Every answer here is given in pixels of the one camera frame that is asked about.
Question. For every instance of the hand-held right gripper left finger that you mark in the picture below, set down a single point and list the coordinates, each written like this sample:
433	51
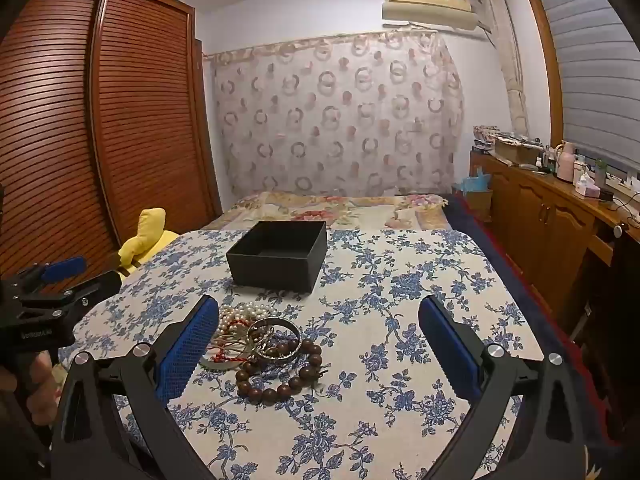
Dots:
186	350

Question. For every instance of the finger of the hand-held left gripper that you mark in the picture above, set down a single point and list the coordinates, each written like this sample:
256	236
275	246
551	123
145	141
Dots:
62	268
95	285

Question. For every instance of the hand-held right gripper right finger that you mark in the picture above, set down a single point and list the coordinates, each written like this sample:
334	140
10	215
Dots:
450	350

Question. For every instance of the green jade bangle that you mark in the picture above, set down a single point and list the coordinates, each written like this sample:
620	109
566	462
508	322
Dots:
215	367

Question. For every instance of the silver bangle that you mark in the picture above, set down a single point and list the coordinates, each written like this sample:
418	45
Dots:
274	354

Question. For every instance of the black box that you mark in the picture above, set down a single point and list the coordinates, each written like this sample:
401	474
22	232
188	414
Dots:
270	270

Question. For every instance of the person's left hand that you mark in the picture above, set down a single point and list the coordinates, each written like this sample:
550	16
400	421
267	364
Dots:
44	390

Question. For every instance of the blue floral tablecloth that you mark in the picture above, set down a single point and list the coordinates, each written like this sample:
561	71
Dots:
375	360

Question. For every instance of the yellow plush toy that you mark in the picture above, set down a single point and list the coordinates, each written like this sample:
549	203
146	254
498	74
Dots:
150	230

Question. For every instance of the brown cardboard box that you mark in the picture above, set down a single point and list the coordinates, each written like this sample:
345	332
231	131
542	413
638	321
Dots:
477	205

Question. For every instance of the wooden sideboard cabinet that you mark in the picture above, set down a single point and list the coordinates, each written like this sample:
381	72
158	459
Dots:
540	220

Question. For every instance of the blue plastic bag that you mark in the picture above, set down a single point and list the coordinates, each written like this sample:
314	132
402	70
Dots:
475	182

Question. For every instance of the brown slatted wardrobe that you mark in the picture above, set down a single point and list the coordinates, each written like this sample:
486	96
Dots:
140	110

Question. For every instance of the floral bed blanket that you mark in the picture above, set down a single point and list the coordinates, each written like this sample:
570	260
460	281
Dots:
320	210

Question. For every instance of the pink tissue box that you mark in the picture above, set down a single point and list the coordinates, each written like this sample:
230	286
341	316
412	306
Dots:
587	187

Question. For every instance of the pink thermos jug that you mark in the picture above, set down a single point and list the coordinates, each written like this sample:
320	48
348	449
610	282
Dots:
565	165

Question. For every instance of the beige lace drape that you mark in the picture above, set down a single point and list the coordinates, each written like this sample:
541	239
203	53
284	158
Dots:
510	75

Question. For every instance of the grey window blind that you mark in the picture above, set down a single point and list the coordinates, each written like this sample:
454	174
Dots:
590	70

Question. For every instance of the beige air conditioner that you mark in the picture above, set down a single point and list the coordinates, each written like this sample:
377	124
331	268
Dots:
425	5

